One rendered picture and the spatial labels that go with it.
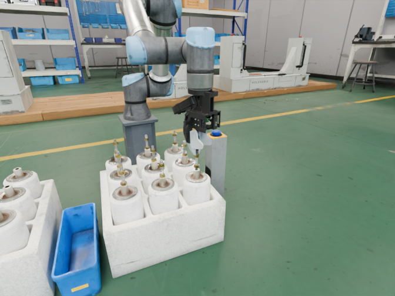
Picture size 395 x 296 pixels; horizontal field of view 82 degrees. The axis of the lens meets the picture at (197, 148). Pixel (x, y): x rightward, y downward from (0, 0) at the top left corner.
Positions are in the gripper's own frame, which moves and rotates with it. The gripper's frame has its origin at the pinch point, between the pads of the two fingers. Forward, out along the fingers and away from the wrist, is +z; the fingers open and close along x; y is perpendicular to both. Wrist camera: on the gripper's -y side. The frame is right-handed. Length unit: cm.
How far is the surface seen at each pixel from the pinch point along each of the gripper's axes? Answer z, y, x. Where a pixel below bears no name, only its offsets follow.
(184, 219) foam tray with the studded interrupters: 19.5, 4.7, -10.1
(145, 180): 12.6, -14.2, -10.6
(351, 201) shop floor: 35, 41, 63
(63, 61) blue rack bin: 0, -503, 137
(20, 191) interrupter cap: 10, -33, -43
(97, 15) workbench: -97, -548, 249
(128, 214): 14.6, -4.9, -23.6
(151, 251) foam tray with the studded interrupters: 28.5, 0.1, -20.2
